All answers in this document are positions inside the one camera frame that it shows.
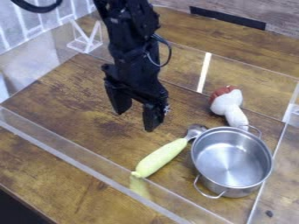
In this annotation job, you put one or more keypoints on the clear acrylic front barrier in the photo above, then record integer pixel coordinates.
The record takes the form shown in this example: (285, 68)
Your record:
(165, 201)

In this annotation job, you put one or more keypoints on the clear acrylic corner bracket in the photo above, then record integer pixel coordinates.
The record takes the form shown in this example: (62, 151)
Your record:
(86, 43)

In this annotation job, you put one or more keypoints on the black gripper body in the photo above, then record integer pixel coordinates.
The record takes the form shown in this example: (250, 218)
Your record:
(131, 76)

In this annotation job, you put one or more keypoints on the red white toy mushroom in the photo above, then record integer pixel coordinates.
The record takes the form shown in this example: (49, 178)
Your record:
(225, 104)

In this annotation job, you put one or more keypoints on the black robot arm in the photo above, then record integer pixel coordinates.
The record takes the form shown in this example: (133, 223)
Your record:
(131, 22)

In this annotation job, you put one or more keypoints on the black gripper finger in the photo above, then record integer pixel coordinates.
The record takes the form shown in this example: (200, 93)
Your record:
(154, 114)
(119, 98)

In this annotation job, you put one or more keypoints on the stainless steel pot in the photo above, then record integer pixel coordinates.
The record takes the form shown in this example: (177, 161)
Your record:
(233, 161)

